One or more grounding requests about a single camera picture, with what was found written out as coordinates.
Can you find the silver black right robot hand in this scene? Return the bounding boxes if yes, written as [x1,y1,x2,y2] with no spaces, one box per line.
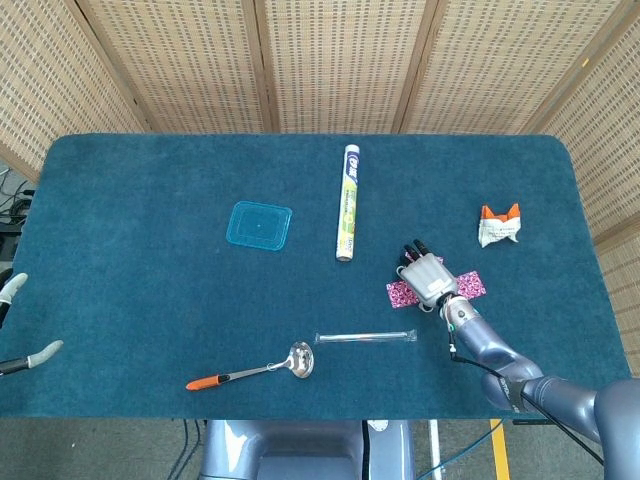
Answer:
[396,239,460,312]

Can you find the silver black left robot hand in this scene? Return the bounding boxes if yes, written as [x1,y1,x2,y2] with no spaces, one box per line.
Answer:
[0,272,65,377]

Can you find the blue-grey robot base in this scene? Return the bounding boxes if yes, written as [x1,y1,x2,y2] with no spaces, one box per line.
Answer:
[198,419,416,480]

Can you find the crumpled orange white packet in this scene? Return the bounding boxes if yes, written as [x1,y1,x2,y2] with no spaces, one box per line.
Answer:
[478,203,521,249]

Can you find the clear wrapped straw pack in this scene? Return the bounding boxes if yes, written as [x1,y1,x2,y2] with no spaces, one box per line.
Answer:
[315,329,418,345]

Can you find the blue felt table cover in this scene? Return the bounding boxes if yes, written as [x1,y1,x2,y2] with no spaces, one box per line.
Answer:
[0,133,634,420]

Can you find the cling film roll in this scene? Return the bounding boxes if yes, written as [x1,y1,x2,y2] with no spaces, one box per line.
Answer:
[335,144,362,263]

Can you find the black equipment box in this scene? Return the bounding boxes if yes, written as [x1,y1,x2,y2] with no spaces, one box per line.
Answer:
[0,222,25,261]

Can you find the blue transparent plastic lid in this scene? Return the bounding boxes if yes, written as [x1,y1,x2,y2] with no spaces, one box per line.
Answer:
[225,200,294,253]

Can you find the yellow floor tape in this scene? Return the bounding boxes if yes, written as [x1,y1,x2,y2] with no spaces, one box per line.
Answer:
[489,418,512,480]

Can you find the woven bamboo screen panel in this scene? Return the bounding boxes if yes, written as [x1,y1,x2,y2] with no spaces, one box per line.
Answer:
[254,0,441,135]
[522,0,640,381]
[77,0,276,135]
[392,0,626,135]
[0,0,151,184]

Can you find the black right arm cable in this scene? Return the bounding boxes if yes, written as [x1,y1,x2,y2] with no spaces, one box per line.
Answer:
[447,324,606,466]

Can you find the black cable bundle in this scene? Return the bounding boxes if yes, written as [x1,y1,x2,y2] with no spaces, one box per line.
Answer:
[0,168,37,226]

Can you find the steel ladle orange handle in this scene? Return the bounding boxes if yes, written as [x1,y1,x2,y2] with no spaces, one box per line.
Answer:
[185,341,315,392]

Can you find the black floor cables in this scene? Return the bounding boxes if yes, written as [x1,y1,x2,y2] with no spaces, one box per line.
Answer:
[167,418,207,480]

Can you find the blue floor cable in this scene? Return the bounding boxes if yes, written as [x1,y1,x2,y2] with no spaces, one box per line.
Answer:
[417,427,494,480]

